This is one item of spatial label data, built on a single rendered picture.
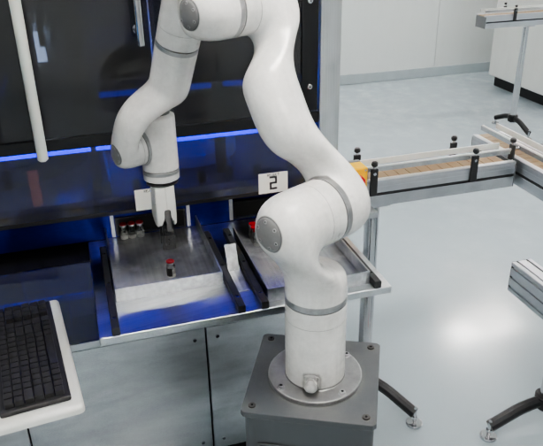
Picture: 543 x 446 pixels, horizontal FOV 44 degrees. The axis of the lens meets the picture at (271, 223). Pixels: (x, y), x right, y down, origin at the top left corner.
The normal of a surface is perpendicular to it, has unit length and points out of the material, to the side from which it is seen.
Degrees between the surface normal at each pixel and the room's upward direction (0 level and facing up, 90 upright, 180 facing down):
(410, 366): 0
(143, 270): 0
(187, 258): 0
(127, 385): 90
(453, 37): 90
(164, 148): 90
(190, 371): 90
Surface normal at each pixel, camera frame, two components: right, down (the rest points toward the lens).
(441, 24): 0.29, 0.42
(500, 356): -0.02, -0.90
